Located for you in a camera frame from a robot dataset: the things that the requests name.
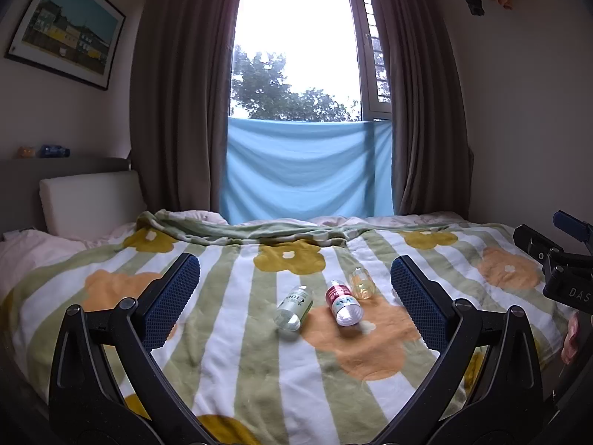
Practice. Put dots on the small blue object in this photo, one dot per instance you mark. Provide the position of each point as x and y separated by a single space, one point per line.
54 150

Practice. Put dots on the grey bed headboard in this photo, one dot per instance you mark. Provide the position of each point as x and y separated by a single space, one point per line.
28 185

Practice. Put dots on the light blue cloth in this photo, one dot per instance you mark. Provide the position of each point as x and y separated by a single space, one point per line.
305 171

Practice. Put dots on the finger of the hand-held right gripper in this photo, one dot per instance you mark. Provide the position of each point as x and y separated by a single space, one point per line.
570 225
532 240

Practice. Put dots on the small yellow clear bottle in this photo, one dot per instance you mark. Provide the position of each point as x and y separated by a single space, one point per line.
362 282

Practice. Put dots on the window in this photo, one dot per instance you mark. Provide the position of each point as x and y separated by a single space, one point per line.
296 51

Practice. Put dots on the floral striped blanket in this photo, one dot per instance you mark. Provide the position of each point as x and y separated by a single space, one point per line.
259 333

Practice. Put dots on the framed building picture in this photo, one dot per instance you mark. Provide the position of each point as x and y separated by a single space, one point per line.
65 25

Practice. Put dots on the brown curtain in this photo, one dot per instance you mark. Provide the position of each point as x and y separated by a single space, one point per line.
178 97
424 92

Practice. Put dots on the white pillow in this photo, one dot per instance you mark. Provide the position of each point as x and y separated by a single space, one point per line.
90 201

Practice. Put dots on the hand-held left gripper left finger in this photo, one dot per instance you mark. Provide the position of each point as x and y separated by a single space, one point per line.
172 296

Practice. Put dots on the pale pink bed sheet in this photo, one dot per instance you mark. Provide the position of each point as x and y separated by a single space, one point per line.
34 252

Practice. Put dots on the person's right hand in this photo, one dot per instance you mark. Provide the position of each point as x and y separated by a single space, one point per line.
572 336

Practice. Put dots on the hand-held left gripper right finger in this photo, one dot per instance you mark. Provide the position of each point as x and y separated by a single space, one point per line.
419 301

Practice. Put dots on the small orange object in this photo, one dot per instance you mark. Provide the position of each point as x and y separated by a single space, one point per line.
25 151

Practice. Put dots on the red label clear bottle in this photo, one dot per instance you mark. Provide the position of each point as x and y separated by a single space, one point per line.
343 305

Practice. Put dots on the green label clear bottle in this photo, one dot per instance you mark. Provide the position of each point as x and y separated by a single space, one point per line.
291 308

